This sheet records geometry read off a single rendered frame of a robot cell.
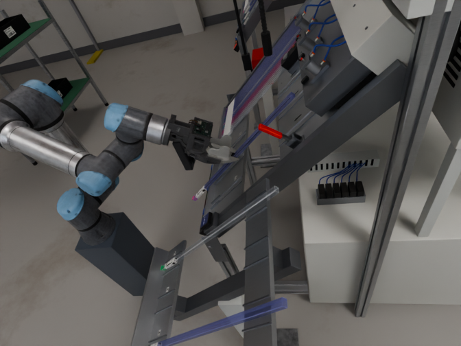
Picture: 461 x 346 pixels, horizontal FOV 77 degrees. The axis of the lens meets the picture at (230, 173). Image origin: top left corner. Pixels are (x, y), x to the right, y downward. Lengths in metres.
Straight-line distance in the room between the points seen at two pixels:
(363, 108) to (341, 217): 0.53
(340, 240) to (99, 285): 1.47
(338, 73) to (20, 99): 0.91
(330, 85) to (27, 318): 2.07
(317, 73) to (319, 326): 1.19
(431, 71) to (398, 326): 1.23
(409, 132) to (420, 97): 0.08
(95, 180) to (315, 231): 0.70
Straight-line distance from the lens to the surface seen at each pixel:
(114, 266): 1.54
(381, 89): 0.61
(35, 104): 1.11
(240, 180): 0.90
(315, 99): 0.64
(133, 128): 0.79
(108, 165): 0.83
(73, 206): 1.27
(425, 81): 0.59
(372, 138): 1.34
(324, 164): 1.17
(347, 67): 0.62
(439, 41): 0.56
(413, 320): 1.63
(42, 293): 2.27
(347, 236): 1.03
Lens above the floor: 1.51
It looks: 45 degrees down
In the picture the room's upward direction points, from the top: 19 degrees counter-clockwise
